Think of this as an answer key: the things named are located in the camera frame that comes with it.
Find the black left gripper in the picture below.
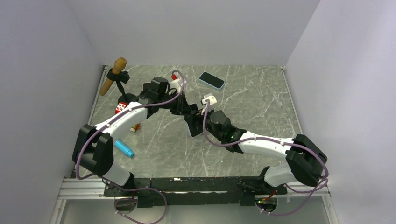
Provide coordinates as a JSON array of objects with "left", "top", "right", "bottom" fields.
[{"left": 159, "top": 91, "right": 192, "bottom": 116}]

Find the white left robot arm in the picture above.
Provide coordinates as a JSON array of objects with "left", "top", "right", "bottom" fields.
[{"left": 72, "top": 74, "right": 186, "bottom": 196}]

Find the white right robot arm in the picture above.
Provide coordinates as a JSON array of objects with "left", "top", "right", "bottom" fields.
[{"left": 202, "top": 111, "right": 329, "bottom": 194}]

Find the red white toy block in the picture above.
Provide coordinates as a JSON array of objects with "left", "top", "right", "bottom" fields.
[{"left": 115, "top": 102, "right": 128, "bottom": 114}]

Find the small red yellow toy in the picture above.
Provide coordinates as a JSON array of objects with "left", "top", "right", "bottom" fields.
[{"left": 130, "top": 124, "right": 141, "bottom": 133}]

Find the blue marker pen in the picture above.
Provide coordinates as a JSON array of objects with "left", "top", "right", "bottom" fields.
[{"left": 114, "top": 140, "right": 134, "bottom": 158}]

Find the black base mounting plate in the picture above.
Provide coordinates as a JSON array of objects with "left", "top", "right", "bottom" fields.
[{"left": 103, "top": 176, "right": 288, "bottom": 208}]

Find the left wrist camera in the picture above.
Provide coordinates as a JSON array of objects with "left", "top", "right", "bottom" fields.
[{"left": 170, "top": 72, "right": 183, "bottom": 92}]

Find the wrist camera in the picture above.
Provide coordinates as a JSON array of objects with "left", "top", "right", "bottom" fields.
[
  {"left": 201, "top": 93, "right": 217, "bottom": 105},
  {"left": 170, "top": 72, "right": 183, "bottom": 92}
]

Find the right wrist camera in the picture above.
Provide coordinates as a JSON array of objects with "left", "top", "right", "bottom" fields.
[{"left": 201, "top": 93, "right": 217, "bottom": 105}]

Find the aluminium table edge rail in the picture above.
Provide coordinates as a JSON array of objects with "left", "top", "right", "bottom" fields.
[{"left": 69, "top": 65, "right": 109, "bottom": 179}]

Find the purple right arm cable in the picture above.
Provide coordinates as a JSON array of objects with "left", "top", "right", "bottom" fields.
[{"left": 201, "top": 99, "right": 329, "bottom": 217}]

